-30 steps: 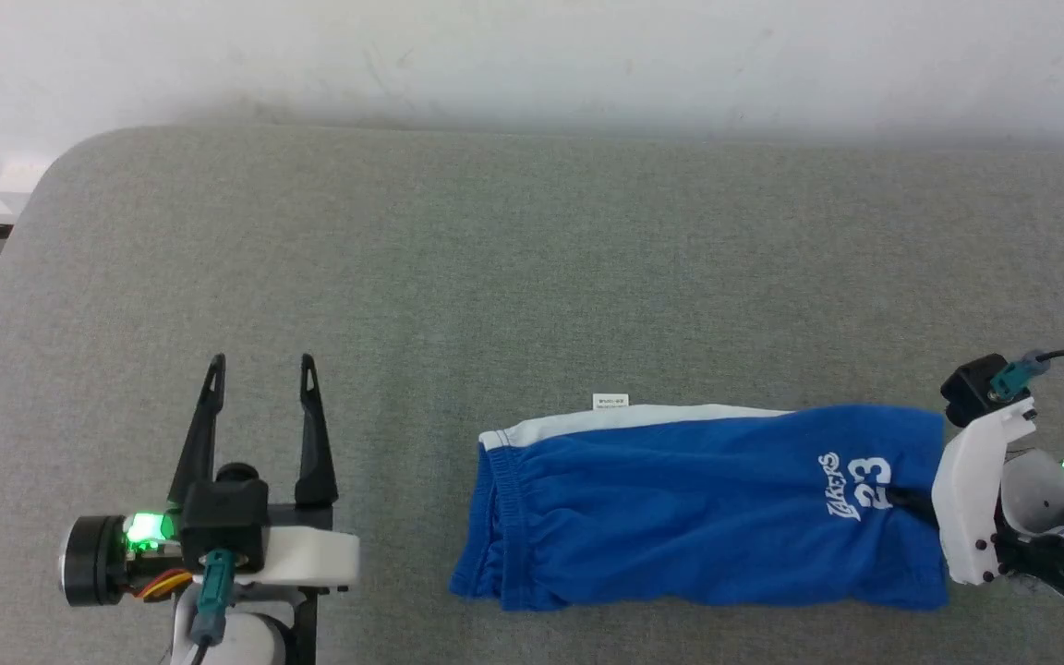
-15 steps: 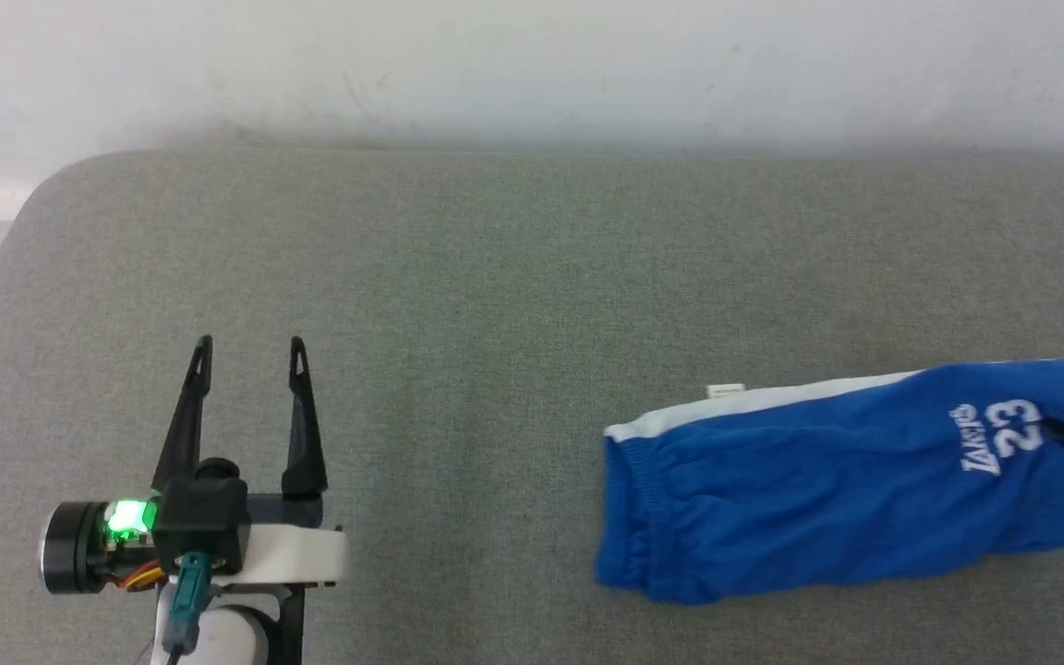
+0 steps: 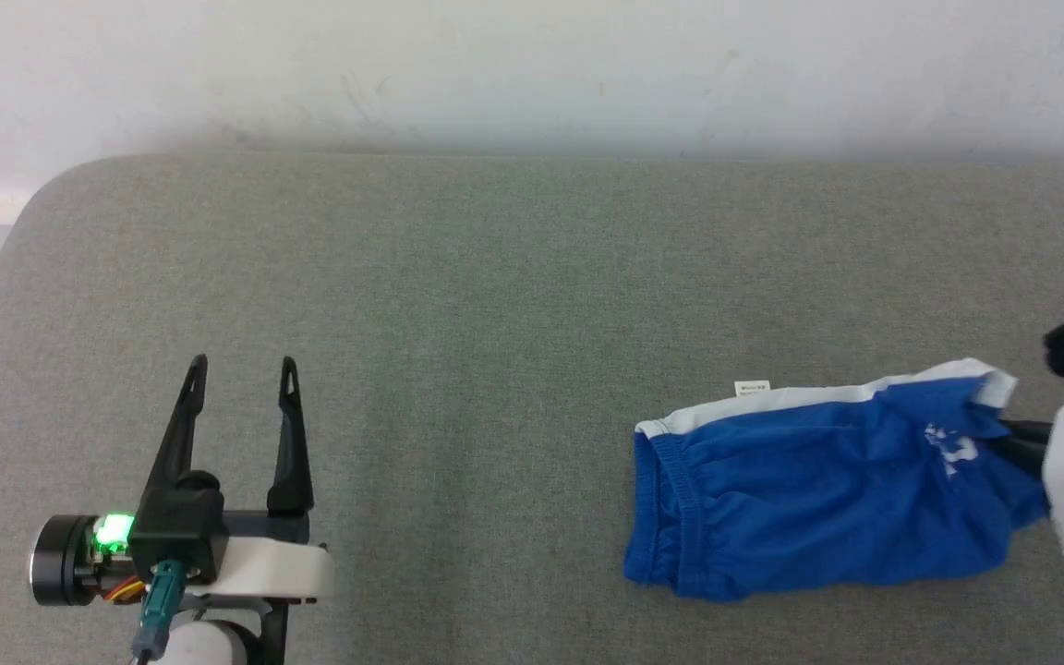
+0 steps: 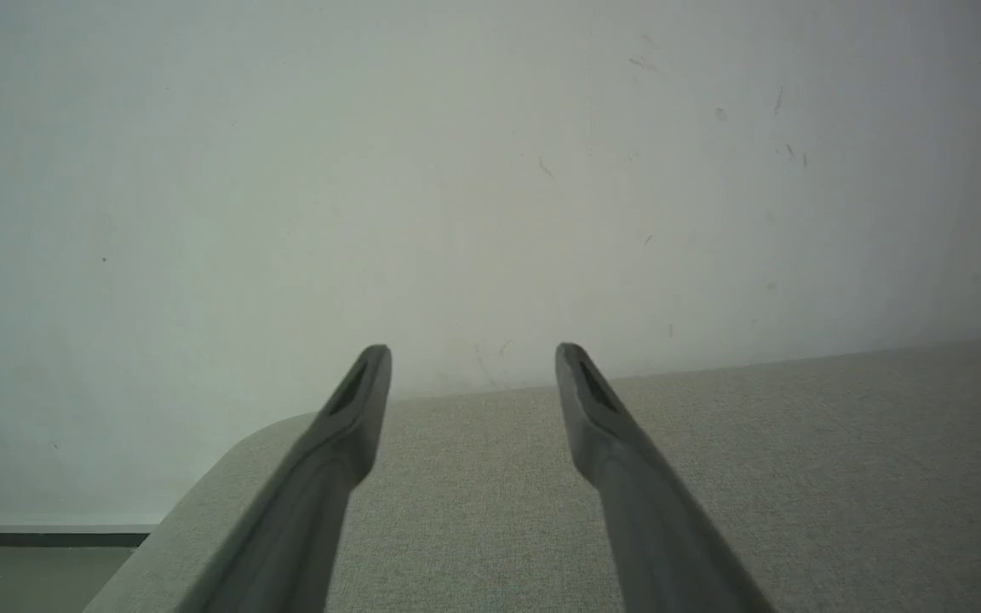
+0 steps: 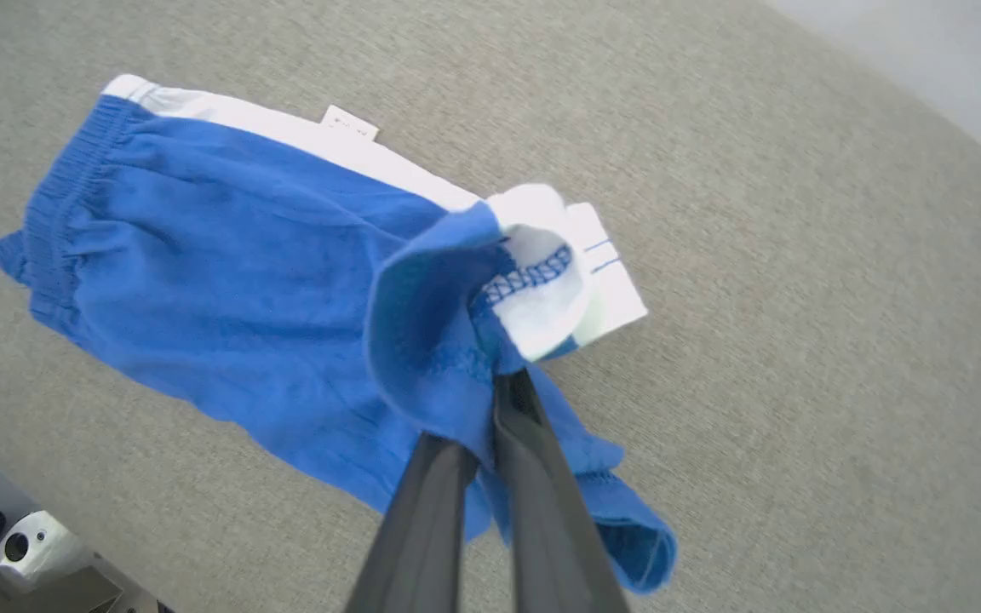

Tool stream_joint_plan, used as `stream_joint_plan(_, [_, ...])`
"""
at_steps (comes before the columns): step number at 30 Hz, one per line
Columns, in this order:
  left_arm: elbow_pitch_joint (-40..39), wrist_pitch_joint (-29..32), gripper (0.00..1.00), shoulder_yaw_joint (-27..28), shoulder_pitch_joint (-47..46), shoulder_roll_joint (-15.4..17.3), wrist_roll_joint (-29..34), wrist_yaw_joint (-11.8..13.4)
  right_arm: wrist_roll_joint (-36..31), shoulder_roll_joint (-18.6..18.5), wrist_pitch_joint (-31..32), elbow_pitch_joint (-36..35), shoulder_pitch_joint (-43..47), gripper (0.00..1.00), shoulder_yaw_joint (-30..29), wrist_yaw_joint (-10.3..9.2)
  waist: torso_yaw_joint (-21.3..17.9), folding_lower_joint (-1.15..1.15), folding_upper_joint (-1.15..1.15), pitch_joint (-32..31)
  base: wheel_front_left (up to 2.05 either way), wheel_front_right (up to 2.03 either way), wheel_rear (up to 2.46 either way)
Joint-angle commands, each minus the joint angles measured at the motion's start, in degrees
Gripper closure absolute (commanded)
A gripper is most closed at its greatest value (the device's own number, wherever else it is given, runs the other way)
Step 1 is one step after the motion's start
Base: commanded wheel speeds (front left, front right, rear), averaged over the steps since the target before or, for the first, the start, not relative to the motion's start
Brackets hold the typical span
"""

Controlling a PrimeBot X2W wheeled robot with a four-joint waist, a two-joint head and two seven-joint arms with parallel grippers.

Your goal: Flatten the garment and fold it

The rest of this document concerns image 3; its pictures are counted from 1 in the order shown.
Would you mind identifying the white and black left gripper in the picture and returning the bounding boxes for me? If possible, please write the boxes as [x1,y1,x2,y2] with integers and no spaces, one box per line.
[30,355,336,609]

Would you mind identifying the blue shorts with white trim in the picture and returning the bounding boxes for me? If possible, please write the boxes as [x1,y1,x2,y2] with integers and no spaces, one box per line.
[623,357,1051,604]

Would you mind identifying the black left arm cable, teal plug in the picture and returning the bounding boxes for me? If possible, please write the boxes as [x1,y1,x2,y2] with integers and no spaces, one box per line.
[130,558,188,665]

